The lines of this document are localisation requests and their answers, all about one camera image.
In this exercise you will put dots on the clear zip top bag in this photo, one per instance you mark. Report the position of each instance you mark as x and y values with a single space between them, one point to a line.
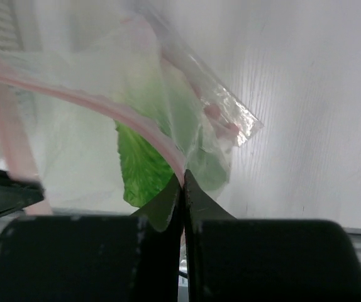
84 47

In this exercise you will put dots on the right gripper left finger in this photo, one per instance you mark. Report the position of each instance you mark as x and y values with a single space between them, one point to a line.
95 257

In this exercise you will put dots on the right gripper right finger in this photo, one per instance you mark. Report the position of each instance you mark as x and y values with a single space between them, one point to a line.
231 259

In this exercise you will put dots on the green lettuce head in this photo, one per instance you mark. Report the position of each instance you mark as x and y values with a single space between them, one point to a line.
96 164

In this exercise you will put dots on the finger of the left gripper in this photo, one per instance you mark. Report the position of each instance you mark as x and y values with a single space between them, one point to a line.
17 195

